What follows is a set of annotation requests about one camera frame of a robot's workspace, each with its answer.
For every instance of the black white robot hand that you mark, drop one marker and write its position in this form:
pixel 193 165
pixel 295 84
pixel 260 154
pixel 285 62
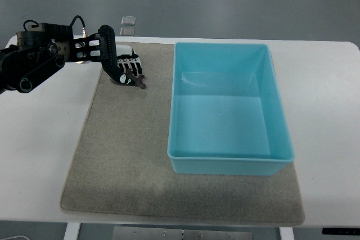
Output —
pixel 126 59

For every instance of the brown toy hippo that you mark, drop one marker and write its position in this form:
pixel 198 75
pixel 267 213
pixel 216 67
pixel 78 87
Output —
pixel 135 80

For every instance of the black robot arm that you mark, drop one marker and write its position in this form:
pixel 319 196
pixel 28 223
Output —
pixel 44 49

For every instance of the blue plastic box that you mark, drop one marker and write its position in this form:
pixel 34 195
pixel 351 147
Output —
pixel 226 115

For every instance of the lower metal floor plate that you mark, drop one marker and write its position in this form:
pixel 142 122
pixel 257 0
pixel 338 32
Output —
pixel 127 31

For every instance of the metal floor plate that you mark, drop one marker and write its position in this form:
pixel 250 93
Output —
pixel 127 31
pixel 128 20

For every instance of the upper metal floor plate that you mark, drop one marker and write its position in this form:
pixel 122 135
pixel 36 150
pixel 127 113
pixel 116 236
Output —
pixel 128 20

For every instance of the grey felt mat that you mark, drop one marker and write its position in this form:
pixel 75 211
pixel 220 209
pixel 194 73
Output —
pixel 121 164

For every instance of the left white table leg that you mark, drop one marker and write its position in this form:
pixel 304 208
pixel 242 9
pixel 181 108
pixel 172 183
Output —
pixel 72 231

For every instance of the white table leg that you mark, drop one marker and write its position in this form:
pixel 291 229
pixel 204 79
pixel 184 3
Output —
pixel 286 233
pixel 72 231

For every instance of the right white table leg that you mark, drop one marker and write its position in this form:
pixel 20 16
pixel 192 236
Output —
pixel 286 233

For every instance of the black table control panel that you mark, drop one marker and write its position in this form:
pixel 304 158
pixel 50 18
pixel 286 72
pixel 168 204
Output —
pixel 341 231

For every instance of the metal table base plate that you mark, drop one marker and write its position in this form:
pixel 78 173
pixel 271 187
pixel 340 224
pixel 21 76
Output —
pixel 163 233

